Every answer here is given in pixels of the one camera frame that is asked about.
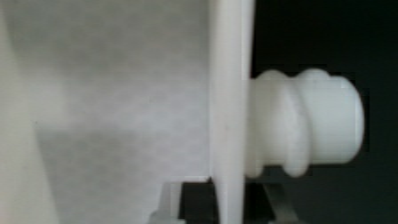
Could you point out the white cabinet body box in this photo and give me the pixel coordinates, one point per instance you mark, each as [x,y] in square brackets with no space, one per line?
[124,108]

